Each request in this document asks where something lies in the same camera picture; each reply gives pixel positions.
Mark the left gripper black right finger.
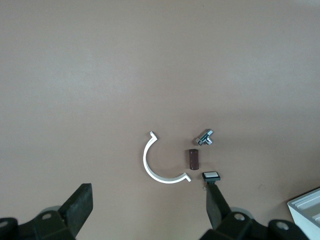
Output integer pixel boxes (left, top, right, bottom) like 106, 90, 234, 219
199, 183, 311, 240

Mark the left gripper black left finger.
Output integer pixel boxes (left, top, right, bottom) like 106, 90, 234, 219
0, 183, 94, 240

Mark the white drawer cabinet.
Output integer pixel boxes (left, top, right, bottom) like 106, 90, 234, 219
286, 187, 320, 240

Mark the white square pushbutton black body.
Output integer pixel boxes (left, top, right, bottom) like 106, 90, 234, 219
201, 171, 222, 191

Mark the brown cylindrical block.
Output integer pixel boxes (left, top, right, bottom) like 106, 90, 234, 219
185, 148, 200, 171

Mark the silver metal tee fitting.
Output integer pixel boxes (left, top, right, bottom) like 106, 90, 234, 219
194, 128, 215, 146

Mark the white half-ring pipe clamp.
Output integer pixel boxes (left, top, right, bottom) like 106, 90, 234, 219
142, 131, 193, 184

